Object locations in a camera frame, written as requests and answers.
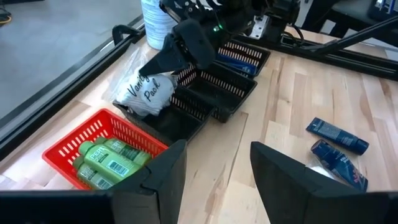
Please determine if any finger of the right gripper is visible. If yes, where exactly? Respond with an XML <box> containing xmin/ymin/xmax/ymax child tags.
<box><xmin>138</xmin><ymin>32</ymin><xmax>189</xmax><ymax>77</ymax></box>
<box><xmin>172</xmin><ymin>18</ymin><xmax>217</xmax><ymax>71</ymax></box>

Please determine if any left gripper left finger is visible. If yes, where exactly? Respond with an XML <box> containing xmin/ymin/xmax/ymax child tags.
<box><xmin>109</xmin><ymin>139</ymin><xmax>188</xmax><ymax>224</ymax></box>

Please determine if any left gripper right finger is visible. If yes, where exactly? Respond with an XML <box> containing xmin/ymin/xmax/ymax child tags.
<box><xmin>249</xmin><ymin>141</ymin><xmax>389</xmax><ymax>224</ymax></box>

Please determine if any clear vanity pack bag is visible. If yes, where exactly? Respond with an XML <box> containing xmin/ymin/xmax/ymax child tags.
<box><xmin>102</xmin><ymin>46</ymin><xmax>179</xmax><ymax>118</ymax></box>

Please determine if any small green bottle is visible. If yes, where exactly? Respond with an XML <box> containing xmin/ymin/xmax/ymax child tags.
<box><xmin>72</xmin><ymin>155</ymin><xmax>116</xmax><ymax>190</ymax></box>
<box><xmin>95</xmin><ymin>136</ymin><xmax>152</xmax><ymax>166</ymax></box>
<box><xmin>77</xmin><ymin>140</ymin><xmax>143</xmax><ymax>184</ymax></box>

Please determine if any white canister yellow label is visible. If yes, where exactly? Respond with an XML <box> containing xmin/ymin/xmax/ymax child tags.
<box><xmin>140</xmin><ymin>0</ymin><xmax>178</xmax><ymax>51</ymax></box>

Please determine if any black plastic basket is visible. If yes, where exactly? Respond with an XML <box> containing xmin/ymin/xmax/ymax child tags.
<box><xmin>214</xmin><ymin>39</ymin><xmax>271</xmax><ymax>79</ymax></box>
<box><xmin>172</xmin><ymin>61</ymin><xmax>259</xmax><ymax>124</ymax></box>
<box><xmin>112</xmin><ymin>83</ymin><xmax>216</xmax><ymax>147</ymax></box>

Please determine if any dark blue crumpled tube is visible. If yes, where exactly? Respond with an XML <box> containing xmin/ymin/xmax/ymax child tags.
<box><xmin>310</xmin><ymin>139</ymin><xmax>369</xmax><ymax>192</ymax></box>

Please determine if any red plastic basket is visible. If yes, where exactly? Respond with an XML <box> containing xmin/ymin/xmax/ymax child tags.
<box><xmin>42</xmin><ymin>108</ymin><xmax>169</xmax><ymax>191</ymax></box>

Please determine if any black chair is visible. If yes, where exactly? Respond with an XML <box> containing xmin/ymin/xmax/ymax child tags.
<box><xmin>301</xmin><ymin>0</ymin><xmax>398</xmax><ymax>34</ymax></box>

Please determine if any black aluminium table frame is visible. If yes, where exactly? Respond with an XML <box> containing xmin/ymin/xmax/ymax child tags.
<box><xmin>0</xmin><ymin>14</ymin><xmax>398</xmax><ymax>162</ymax></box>

